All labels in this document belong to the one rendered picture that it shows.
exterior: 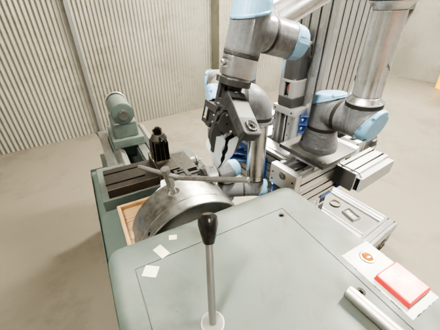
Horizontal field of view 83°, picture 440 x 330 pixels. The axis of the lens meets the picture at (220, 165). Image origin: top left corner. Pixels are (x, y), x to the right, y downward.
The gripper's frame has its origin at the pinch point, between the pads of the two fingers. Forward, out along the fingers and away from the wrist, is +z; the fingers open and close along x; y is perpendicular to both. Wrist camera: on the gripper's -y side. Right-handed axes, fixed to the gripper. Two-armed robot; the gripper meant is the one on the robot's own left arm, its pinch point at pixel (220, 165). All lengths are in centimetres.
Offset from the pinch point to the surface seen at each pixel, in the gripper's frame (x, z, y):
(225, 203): -4.9, 12.4, 0.0
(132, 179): 6, 39, 58
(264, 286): 3.3, 9.3, -26.6
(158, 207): 11.7, 15.5, 6.2
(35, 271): 56, 152, 119
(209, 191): -1.9, 11.1, 4.7
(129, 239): 12, 48, 29
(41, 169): 59, 153, 274
